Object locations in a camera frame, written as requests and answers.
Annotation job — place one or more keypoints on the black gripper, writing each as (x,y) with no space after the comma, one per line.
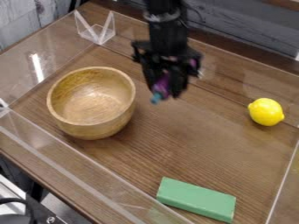
(165,49)

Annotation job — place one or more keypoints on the purple toy eggplant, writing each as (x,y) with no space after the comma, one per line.
(161,88)

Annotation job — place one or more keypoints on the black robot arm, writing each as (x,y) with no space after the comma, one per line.
(165,9)

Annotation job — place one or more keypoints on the brown wooden bowl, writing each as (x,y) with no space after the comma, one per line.
(91,102)

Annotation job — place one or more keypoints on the yellow lemon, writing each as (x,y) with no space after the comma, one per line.
(266,112)

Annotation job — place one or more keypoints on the clear acrylic tray walls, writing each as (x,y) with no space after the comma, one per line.
(199,139)

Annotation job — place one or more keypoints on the green rectangular block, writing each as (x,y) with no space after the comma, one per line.
(196,199)

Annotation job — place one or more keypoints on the clear acrylic corner bracket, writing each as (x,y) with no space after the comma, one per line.
(99,34)

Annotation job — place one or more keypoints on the black metal table bracket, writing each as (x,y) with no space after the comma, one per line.
(43,215)

